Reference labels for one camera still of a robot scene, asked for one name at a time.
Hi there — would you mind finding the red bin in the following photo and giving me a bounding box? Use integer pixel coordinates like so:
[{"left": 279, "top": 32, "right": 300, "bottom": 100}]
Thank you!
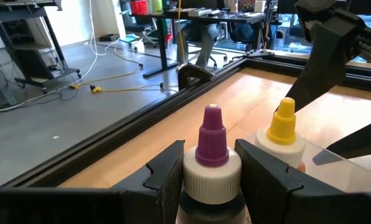
[{"left": 129, "top": 0, "right": 148, "bottom": 16}]

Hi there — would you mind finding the large purple food coloring bottle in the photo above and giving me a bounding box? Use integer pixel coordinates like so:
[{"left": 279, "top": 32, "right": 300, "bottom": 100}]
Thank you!
[{"left": 175, "top": 103, "right": 247, "bottom": 224}]

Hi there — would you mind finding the black aluminium table frame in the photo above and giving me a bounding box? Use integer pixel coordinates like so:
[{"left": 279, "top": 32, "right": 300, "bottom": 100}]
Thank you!
[{"left": 0, "top": 49, "right": 371, "bottom": 200}]

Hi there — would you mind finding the black equipment cart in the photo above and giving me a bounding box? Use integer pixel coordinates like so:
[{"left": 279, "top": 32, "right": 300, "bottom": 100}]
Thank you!
[{"left": 0, "top": 0, "right": 82, "bottom": 106}]

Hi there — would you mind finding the green container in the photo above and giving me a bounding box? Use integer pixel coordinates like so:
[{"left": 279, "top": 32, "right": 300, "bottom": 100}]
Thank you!
[{"left": 150, "top": 0, "right": 164, "bottom": 15}]

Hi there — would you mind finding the black office desk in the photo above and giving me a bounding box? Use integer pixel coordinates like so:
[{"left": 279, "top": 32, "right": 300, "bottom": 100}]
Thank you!
[{"left": 131, "top": 7, "right": 267, "bottom": 78}]

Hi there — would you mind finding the black power box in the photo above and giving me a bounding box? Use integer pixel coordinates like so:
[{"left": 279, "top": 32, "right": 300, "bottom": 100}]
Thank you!
[{"left": 98, "top": 33, "right": 120, "bottom": 42}]

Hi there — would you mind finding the office chair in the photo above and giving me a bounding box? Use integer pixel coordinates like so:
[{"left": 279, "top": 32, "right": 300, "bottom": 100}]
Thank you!
[
  {"left": 177, "top": 23, "right": 229, "bottom": 70},
  {"left": 122, "top": 12, "right": 158, "bottom": 50}
]

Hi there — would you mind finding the large yellow food coloring bottle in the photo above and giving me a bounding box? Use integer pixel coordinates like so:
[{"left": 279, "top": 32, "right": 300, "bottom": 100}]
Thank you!
[{"left": 254, "top": 96, "right": 307, "bottom": 174}]

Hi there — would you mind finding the white mug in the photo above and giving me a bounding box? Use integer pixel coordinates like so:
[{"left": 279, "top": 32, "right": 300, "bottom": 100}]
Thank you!
[{"left": 254, "top": 0, "right": 267, "bottom": 13}]

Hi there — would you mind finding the yellow hanging cable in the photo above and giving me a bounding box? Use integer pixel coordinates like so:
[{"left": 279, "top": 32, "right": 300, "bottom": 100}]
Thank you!
[{"left": 176, "top": 0, "right": 186, "bottom": 65}]

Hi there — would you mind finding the white floor cable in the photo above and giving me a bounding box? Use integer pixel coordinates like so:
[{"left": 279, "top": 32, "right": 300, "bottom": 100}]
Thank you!
[{"left": 0, "top": 0, "right": 142, "bottom": 113}]

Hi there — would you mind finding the black table clamp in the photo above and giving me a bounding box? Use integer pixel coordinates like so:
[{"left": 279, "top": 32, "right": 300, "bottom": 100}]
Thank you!
[{"left": 177, "top": 63, "right": 216, "bottom": 91}]

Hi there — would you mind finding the yellow extension cable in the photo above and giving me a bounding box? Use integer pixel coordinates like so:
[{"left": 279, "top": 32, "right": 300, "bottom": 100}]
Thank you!
[{"left": 69, "top": 46, "right": 180, "bottom": 94}]

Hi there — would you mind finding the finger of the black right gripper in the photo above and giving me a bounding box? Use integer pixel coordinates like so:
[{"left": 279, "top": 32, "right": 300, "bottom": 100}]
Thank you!
[
  {"left": 326, "top": 117, "right": 371, "bottom": 159},
  {"left": 277, "top": 23, "right": 365, "bottom": 113}
]

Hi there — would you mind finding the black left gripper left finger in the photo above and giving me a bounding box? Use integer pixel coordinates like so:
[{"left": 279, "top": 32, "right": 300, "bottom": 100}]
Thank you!
[{"left": 0, "top": 139, "right": 186, "bottom": 224}]

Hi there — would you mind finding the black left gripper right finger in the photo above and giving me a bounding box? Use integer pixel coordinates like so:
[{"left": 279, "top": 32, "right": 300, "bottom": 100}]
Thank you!
[{"left": 234, "top": 139, "right": 371, "bottom": 224}]

